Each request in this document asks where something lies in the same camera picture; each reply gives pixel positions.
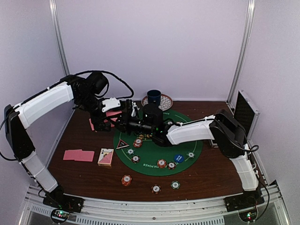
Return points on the blue cup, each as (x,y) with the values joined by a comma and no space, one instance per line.
(154,97)

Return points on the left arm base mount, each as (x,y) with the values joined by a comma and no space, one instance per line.
(63,209)

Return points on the blue small blind button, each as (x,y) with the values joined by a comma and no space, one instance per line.
(178,158)

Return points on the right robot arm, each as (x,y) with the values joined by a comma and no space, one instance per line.
(221,127)

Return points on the red 5 chip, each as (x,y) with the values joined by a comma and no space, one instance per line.
(161,163)
(137,143)

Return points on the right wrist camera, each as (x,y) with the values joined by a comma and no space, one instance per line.
(135,110)

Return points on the black triangular all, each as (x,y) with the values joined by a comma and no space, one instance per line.
(121,144)

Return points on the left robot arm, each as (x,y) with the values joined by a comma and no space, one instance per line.
(86,93)

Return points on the red backed card deck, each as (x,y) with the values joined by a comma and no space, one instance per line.
(104,122)

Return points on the aluminium front rail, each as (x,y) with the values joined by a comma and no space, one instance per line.
(209,211)

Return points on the aluminium poker case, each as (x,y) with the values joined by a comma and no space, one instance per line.
(246,113)

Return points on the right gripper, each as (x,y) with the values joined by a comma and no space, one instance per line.
(124,124)

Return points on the dealt red card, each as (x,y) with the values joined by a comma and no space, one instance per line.
(85,156)
(72,155)

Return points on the card deck box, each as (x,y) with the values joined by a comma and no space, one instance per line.
(105,157)

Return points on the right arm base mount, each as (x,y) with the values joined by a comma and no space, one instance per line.
(246,206)

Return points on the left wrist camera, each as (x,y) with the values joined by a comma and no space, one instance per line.
(109,104)

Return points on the green round poker mat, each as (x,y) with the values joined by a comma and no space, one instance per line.
(150,153)

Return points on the patterned saucer plate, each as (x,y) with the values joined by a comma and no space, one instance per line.
(165,102)

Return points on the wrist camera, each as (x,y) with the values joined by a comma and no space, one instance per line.
(135,110)
(109,104)

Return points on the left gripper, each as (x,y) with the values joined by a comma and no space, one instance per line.
(99,126)

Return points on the red orange chip stack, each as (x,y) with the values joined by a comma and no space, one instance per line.
(126,180)

